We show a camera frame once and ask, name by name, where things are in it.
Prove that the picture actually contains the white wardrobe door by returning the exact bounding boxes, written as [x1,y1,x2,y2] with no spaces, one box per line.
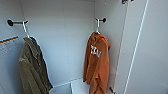
[113,0,168,94]

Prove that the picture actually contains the white wardrobe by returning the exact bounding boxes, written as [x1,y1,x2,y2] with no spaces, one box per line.
[0,0,129,94]

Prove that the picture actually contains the white inner shelf unit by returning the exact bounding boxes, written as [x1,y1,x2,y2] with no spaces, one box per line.
[49,77,91,94]

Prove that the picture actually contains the white hanger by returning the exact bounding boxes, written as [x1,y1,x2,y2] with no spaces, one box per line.
[19,20,35,41]

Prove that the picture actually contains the black clothes hook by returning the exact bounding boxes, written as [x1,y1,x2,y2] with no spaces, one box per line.
[95,17,108,24]
[7,19,25,27]

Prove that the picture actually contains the small dark door hinge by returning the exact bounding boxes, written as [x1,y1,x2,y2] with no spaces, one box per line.
[108,86,116,94]
[121,0,131,5]

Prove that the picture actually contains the orange hooded sweater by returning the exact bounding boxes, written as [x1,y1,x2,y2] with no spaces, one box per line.
[82,31,112,94]

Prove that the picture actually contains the orange white label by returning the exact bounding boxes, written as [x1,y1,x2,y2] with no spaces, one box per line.
[0,35,20,58]

